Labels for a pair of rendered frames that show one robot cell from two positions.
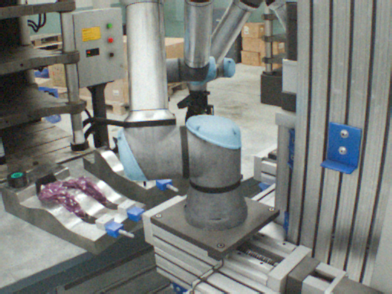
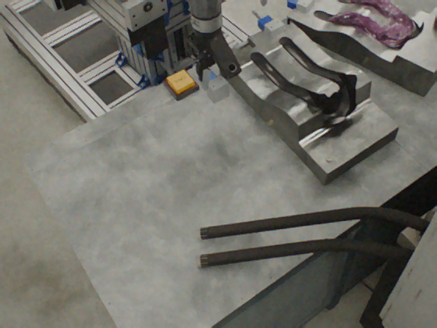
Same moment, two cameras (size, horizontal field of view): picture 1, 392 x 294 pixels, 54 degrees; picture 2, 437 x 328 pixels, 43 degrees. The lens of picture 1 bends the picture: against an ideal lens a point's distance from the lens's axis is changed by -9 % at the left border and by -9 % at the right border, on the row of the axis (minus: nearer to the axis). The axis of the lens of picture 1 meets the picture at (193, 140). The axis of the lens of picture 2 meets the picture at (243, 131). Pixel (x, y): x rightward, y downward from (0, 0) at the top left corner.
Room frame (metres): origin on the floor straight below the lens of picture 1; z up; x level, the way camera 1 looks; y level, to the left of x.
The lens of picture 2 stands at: (2.61, 0.16, 2.08)
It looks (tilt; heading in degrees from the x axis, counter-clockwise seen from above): 54 degrees down; 186
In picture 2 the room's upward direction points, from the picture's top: 1 degrees counter-clockwise
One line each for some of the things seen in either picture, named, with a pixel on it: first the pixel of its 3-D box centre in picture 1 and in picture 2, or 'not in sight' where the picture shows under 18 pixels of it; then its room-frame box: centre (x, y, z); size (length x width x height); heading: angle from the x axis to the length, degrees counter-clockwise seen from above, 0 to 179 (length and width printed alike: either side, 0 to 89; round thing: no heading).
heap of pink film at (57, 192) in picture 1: (69, 191); (374, 15); (1.27, 0.44, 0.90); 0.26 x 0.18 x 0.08; 58
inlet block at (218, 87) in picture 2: not in sight; (207, 79); (1.59, -0.04, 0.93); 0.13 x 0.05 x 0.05; 41
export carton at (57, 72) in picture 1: (68, 72); not in sight; (6.52, 2.00, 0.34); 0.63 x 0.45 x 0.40; 50
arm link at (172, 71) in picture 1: (159, 71); not in sight; (1.23, 0.09, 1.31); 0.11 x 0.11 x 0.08; 4
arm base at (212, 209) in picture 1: (215, 194); not in sight; (0.86, -0.05, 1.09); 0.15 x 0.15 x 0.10
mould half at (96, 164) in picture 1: (137, 163); (304, 89); (1.56, 0.23, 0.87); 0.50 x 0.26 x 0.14; 40
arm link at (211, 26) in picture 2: (197, 84); (205, 18); (1.61, -0.03, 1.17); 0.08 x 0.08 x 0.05
